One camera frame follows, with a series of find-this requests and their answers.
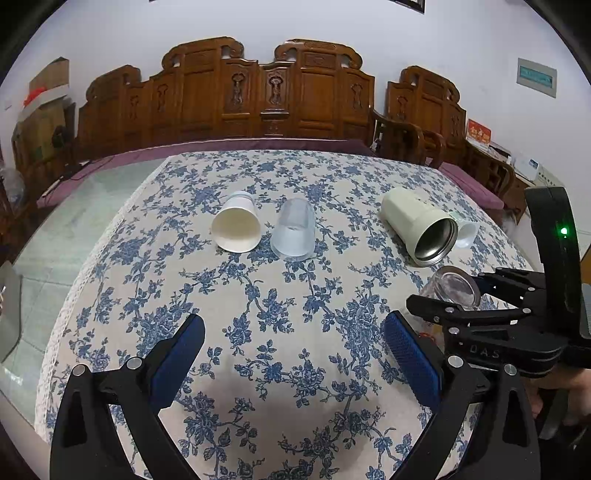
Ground red desk calendar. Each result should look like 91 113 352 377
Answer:
466 119 493 147

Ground person's right hand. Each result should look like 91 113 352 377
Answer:
529 366 591 426

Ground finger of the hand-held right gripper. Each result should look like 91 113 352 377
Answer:
406 294 546 329
475 267 550 308

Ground pale green thermos cup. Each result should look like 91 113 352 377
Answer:
380 187 459 267

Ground grey wall panel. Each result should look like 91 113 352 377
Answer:
516 58 558 97

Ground cardboard box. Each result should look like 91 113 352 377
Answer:
13 58 71 155

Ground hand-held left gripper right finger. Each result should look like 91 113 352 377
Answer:
383 310 541 480

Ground clear plastic cup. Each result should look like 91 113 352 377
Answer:
270 198 316 259

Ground white thermos lid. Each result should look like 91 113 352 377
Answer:
445 211 478 249

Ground blue floral tablecloth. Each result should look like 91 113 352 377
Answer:
34 148 546 480

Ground white paper cup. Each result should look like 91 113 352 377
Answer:
211 191 262 254

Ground purple armchair cushion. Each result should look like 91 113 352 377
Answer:
438 161 505 210

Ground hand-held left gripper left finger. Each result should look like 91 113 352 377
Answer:
50 314 206 480

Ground clear glass cup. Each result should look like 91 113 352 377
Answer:
420 266 482 311

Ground carved wooden armchair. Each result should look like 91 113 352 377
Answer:
372 66 515 204

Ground white appliance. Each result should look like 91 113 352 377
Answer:
510 154 563 189

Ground carved wooden sofa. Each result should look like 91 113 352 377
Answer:
74 37 377 160

